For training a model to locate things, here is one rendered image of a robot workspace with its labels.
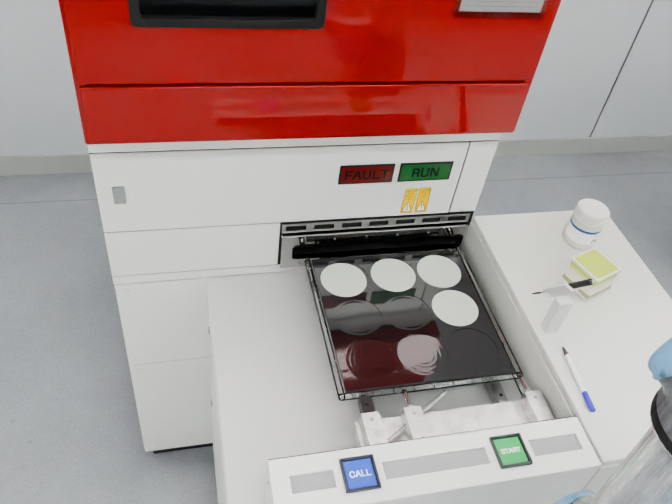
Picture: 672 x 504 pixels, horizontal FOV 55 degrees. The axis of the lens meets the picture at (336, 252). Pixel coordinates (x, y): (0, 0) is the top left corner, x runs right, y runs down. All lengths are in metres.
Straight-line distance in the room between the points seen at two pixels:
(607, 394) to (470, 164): 0.54
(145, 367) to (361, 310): 0.64
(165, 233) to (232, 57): 0.45
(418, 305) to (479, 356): 0.17
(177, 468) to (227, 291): 0.83
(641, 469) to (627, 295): 0.77
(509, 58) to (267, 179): 0.51
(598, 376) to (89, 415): 1.58
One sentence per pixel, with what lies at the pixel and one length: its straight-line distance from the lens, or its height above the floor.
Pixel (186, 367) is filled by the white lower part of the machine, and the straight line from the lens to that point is 1.75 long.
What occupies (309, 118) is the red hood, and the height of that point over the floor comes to 1.27.
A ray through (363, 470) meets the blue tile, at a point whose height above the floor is 0.96.
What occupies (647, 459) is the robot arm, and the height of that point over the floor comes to 1.34.
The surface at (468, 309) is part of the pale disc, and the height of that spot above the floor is 0.90.
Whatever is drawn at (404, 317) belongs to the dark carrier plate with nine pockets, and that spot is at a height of 0.90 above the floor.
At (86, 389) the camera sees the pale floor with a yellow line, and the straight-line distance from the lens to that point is 2.35.
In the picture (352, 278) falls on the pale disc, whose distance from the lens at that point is 1.41.
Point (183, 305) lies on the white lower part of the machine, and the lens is 1.56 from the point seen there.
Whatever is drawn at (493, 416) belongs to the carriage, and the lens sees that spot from 1.29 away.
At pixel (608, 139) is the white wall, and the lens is 3.83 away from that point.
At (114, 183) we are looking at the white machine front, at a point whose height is 1.10.
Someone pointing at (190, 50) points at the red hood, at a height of 1.40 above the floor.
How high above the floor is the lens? 1.91
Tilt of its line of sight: 44 degrees down
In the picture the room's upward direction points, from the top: 9 degrees clockwise
